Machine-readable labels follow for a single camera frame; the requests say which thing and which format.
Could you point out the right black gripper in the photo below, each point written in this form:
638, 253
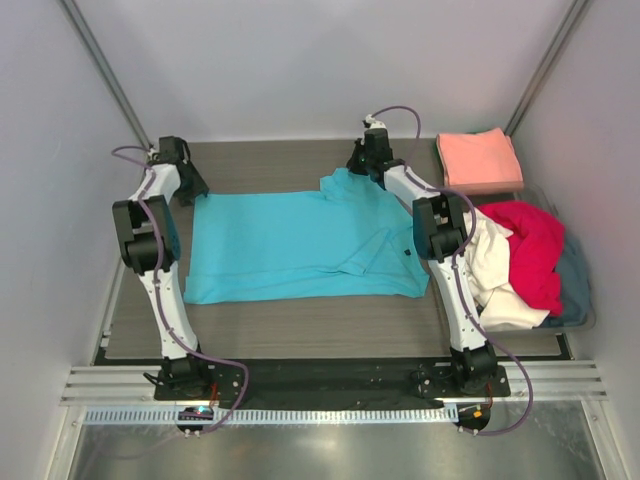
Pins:
351, 164

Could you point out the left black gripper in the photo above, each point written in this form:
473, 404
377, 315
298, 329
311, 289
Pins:
199, 187

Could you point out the turquoise t shirt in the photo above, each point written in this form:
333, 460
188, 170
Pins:
348, 238

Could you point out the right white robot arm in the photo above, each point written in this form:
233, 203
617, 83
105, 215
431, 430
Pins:
440, 237

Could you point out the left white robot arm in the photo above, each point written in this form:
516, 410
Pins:
150, 246

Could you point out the folded green t shirt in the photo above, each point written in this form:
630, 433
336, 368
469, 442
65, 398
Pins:
436, 152

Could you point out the folded pink t shirt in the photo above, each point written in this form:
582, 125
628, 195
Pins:
479, 163

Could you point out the clear plastic bin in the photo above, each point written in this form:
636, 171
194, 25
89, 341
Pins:
537, 199

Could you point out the red t shirt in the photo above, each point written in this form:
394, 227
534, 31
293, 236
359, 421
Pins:
536, 244

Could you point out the cream t shirt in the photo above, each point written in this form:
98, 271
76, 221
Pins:
487, 258

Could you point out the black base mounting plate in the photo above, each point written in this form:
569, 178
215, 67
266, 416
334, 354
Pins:
346, 384

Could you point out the teal grey t shirt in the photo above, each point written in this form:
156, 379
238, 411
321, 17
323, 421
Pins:
575, 293

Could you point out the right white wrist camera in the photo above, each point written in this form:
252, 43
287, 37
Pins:
371, 122

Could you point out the left aluminium frame post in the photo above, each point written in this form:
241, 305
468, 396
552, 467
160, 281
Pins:
103, 67

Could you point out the aluminium frame post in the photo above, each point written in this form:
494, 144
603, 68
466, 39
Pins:
103, 67
560, 40

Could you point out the right aluminium frame post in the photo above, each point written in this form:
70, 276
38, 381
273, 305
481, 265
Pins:
560, 40

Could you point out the slotted grey cable duct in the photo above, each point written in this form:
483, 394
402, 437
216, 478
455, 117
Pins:
198, 415

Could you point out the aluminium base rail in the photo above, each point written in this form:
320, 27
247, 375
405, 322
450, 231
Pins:
125, 385

